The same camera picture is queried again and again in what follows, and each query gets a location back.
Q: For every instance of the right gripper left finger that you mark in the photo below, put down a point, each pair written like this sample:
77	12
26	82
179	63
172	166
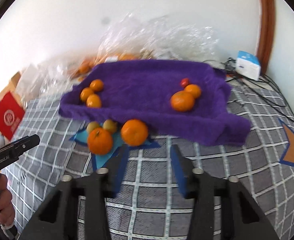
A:
116	166

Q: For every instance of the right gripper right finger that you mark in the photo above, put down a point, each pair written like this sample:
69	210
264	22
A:
183	171

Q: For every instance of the oval orange fruit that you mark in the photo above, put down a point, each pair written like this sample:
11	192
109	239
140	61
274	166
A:
94	101
85	93

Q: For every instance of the round orange fruit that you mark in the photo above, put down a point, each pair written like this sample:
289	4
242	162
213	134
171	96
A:
97	85

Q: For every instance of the small orange-red fruit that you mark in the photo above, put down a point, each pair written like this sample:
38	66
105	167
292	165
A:
184	82

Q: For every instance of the orange fruits in bag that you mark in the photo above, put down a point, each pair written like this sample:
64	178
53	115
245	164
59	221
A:
90	62

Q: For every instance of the left hand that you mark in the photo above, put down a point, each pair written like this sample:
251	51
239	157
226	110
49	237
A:
7	212

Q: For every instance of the large orange tangerine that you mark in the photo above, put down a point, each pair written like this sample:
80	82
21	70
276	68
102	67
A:
100	141

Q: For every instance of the yellow-green small fruit right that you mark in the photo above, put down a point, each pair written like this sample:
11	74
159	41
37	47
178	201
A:
110	126

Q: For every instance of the yellow-green small fruit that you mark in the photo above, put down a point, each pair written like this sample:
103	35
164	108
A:
110	126
91	126

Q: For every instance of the red packet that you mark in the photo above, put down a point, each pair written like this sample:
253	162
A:
11	115

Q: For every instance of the yellow-green small fruit left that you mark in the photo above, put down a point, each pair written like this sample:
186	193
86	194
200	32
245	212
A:
91	126

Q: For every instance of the grey checked bed sheet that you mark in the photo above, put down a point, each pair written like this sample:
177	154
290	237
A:
149	205

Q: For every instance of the purple towel tray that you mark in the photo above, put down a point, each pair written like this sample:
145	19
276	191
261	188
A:
142	90

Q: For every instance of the clear plastic bag left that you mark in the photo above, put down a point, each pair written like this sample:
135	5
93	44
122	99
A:
47	78

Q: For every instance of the clear plastic bag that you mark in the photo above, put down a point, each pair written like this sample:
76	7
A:
47	78
131	39

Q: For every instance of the white blue tissue pack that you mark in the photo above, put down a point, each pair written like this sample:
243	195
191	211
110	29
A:
248	65

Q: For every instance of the clear plastic bag right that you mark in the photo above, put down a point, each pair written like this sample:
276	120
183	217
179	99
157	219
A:
131	39

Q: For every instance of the brown wooden door frame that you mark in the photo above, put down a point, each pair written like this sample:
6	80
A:
267	31

